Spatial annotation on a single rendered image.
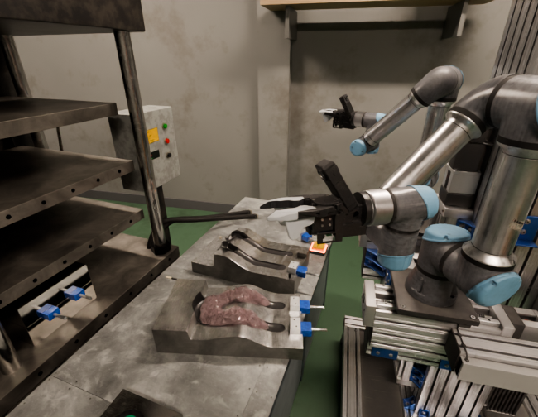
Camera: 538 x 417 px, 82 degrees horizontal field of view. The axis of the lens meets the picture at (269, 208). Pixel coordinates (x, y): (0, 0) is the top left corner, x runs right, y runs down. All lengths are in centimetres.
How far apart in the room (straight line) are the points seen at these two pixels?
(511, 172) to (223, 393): 96
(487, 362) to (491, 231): 42
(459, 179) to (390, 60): 211
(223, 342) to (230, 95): 268
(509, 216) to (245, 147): 288
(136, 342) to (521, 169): 124
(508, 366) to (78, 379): 128
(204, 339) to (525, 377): 93
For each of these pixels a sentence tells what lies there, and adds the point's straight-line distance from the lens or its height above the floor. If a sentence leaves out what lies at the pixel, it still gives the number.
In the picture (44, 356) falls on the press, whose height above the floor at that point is 79.
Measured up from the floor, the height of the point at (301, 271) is 90.
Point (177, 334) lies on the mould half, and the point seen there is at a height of 89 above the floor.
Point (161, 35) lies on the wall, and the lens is 368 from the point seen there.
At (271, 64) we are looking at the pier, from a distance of 313.
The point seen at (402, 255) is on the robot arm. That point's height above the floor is 133.
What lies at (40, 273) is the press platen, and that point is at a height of 103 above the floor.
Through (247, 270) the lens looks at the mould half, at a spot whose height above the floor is 88.
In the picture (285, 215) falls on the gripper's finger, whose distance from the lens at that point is 56.
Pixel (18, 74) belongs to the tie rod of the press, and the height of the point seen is 164.
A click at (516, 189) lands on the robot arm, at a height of 146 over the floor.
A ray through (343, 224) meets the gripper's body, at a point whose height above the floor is 141.
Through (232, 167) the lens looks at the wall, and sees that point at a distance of 357.
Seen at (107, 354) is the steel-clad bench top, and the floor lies 80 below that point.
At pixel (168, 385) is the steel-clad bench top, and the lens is 115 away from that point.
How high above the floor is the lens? 172
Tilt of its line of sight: 26 degrees down
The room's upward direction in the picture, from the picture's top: straight up
